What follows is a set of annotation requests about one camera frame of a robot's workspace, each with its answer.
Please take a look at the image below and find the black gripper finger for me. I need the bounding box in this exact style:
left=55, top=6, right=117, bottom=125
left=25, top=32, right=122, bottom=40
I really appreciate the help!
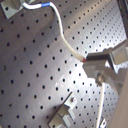
left=86, top=49, right=111, bottom=62

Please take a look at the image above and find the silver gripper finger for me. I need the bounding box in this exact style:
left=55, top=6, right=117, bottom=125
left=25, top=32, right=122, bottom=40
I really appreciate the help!
left=83, top=61, right=127, bottom=86

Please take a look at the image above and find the white cable with blue band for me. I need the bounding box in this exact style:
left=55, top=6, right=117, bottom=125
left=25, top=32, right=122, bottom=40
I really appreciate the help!
left=21, top=2, right=87, bottom=63

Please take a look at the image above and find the white cable at gripper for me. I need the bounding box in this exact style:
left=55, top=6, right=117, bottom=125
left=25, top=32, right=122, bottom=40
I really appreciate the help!
left=96, top=82, right=106, bottom=128

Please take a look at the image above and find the metal cable clip bottom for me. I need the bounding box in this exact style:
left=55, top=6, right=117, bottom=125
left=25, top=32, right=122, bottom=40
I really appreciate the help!
left=48, top=93, right=77, bottom=128

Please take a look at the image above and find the metal cable clip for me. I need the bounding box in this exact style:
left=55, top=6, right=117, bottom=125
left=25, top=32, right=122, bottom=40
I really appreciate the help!
left=48, top=93, right=77, bottom=128
left=0, top=0, right=24, bottom=19

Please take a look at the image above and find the metal cable clip top left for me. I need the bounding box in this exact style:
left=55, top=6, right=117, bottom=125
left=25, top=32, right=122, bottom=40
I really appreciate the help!
left=0, top=0, right=24, bottom=19

